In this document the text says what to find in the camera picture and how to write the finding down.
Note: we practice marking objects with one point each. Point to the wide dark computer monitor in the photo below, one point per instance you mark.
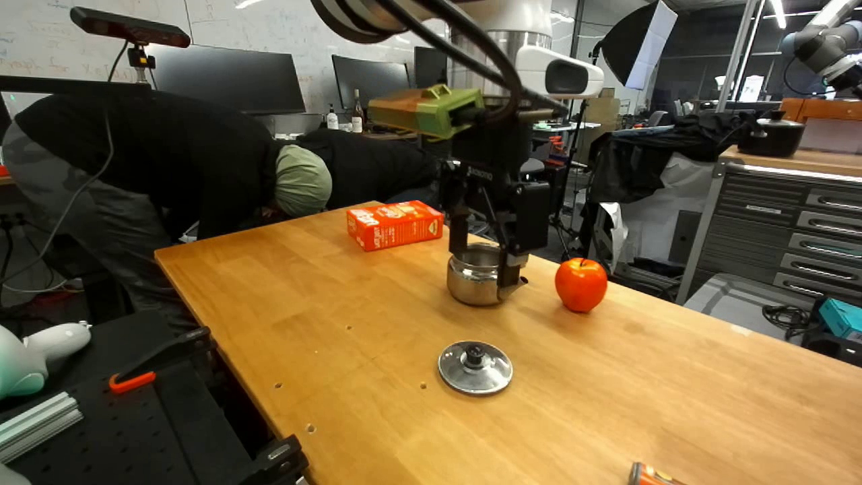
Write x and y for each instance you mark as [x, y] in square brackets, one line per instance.
[233, 83]

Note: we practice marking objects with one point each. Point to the black jacket bundle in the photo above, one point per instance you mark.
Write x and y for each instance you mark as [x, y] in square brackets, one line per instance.
[377, 165]

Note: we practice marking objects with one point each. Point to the black cloth pile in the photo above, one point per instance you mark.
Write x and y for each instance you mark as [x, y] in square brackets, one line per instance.
[664, 149]

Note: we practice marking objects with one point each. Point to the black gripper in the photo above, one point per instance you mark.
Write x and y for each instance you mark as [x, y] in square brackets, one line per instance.
[493, 149]

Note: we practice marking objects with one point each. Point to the black stereo camera bar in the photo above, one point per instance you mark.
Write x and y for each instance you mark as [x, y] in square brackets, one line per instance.
[125, 25]

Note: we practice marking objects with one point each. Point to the black bar clamp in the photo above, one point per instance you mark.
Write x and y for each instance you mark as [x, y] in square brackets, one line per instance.
[283, 458]

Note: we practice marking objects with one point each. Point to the green orange wrist camera mount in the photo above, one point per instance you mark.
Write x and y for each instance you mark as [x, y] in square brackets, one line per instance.
[433, 110]

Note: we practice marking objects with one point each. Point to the black perforated breadboard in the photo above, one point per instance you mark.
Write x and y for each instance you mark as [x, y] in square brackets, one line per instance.
[135, 441]

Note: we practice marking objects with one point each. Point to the silver metal kettle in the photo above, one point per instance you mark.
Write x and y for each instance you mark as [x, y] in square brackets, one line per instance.
[472, 285]

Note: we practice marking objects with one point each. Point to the teal box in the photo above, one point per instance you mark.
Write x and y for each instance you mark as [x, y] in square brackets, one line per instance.
[845, 318]

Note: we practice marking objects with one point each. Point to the red-orange toy fruit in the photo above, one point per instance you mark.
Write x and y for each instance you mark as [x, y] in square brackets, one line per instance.
[581, 286]

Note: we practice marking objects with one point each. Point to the orange cardboard box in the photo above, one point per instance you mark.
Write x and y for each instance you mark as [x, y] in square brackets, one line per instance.
[393, 225]

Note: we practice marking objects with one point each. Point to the black photo softbox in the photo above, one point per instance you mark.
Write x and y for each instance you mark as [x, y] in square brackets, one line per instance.
[629, 45]

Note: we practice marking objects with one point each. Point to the grey drawer cabinet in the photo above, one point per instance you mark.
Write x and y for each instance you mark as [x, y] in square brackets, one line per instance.
[764, 225]

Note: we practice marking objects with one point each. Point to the round silver kettle lid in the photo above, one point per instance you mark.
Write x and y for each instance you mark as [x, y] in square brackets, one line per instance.
[489, 379]

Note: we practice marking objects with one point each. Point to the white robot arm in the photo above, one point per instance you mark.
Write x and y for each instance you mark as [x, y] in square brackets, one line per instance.
[531, 68]

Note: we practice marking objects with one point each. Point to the brown wooden box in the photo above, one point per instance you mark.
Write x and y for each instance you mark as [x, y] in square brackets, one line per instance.
[822, 110]

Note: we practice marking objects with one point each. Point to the grey background robot arm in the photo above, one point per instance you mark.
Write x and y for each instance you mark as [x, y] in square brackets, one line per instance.
[831, 49]

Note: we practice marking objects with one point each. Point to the white green plush toy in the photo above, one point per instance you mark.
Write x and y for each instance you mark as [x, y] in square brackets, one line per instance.
[55, 341]

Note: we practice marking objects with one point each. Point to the person in black jacket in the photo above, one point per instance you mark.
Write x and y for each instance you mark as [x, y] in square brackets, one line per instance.
[162, 151]

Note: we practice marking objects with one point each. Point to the small dark computer monitor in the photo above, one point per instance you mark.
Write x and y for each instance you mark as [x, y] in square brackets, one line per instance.
[367, 76]

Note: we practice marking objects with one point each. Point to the small orange grey cylinder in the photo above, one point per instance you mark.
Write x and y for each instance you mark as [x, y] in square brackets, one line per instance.
[641, 475]

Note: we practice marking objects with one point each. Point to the aluminium extrusion bar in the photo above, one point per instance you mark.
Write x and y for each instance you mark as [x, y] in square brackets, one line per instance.
[42, 422]

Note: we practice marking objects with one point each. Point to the black cooking pot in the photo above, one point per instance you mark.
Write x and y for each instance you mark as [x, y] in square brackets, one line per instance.
[771, 135]

